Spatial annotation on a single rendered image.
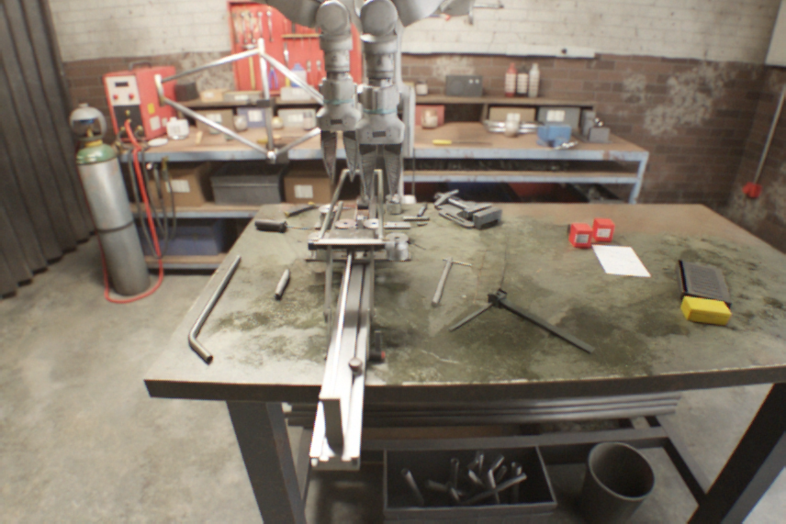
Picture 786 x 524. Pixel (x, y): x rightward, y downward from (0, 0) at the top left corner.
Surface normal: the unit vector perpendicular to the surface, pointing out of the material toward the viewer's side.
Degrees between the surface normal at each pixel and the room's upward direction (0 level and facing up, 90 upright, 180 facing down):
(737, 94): 90
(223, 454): 0
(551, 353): 0
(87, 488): 0
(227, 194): 90
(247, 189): 90
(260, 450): 90
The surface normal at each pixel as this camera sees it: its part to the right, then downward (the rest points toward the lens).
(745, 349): 0.00, -0.90
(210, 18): 0.01, 0.43
